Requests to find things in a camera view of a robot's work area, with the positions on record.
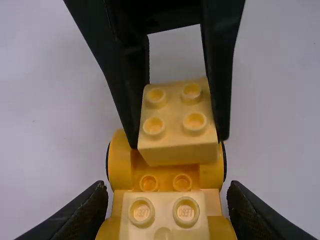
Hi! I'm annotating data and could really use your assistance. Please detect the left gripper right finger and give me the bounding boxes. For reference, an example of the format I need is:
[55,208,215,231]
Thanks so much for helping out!
[226,179,320,240]

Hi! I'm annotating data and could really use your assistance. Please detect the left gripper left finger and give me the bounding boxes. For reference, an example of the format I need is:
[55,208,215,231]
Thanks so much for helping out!
[13,179,110,240]

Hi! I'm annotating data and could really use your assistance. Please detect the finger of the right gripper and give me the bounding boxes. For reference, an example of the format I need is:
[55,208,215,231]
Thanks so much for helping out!
[199,0,246,141]

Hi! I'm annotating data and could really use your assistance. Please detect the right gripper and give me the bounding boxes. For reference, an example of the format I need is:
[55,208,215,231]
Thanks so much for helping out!
[62,0,205,150]

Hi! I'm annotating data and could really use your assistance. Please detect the yellow toy brick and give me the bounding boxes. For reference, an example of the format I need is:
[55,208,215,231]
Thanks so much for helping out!
[137,76,218,167]

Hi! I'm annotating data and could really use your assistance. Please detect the yellow toy car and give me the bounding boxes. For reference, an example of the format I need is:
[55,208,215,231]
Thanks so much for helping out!
[104,128,238,240]

